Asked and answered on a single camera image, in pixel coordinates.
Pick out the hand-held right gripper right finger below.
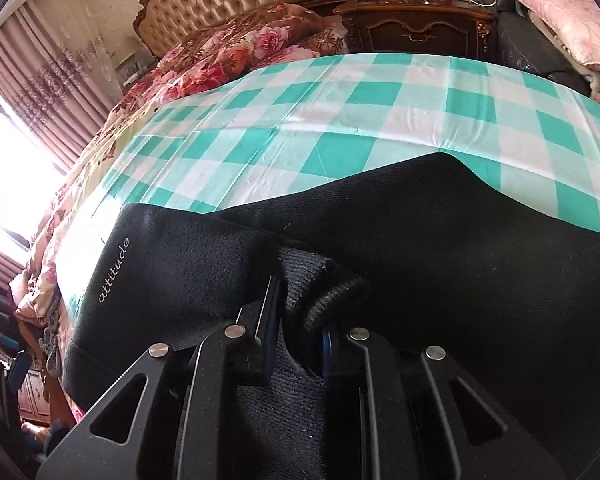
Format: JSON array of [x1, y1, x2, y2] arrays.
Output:
[[321, 326, 565, 480]]

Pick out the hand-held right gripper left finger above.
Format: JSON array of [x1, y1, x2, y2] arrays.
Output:
[[42, 277, 284, 480]]

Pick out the black pants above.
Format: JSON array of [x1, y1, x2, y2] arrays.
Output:
[[60, 152, 600, 480]]

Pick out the green checkered tablecloth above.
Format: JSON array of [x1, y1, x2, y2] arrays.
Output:
[[55, 51, 600, 311]]

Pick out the beige floral duvet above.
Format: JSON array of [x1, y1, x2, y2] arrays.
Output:
[[10, 95, 156, 331]]

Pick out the wooden drawer cabinet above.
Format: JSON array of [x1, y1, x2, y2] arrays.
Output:
[[0, 335, 51, 426]]

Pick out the bright window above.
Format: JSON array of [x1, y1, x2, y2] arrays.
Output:
[[0, 75, 71, 261]]

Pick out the dark wooden nightstand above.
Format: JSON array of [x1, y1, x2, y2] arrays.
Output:
[[332, 0, 498, 58]]

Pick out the pink curtain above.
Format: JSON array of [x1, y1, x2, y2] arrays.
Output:
[[0, 0, 128, 281]]

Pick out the black leather armchair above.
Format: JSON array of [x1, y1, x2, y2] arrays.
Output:
[[487, 0, 593, 96]]

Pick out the large pink floral pillow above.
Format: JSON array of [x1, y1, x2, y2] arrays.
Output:
[[510, 0, 600, 68]]

